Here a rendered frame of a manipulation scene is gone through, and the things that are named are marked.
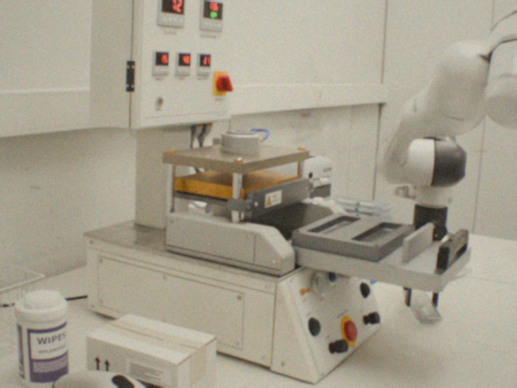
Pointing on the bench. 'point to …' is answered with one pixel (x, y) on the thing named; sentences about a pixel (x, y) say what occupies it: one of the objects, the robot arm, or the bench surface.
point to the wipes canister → (42, 338)
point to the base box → (203, 304)
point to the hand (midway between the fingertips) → (422, 292)
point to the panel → (331, 314)
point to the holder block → (353, 236)
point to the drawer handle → (459, 242)
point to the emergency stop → (350, 331)
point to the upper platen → (224, 184)
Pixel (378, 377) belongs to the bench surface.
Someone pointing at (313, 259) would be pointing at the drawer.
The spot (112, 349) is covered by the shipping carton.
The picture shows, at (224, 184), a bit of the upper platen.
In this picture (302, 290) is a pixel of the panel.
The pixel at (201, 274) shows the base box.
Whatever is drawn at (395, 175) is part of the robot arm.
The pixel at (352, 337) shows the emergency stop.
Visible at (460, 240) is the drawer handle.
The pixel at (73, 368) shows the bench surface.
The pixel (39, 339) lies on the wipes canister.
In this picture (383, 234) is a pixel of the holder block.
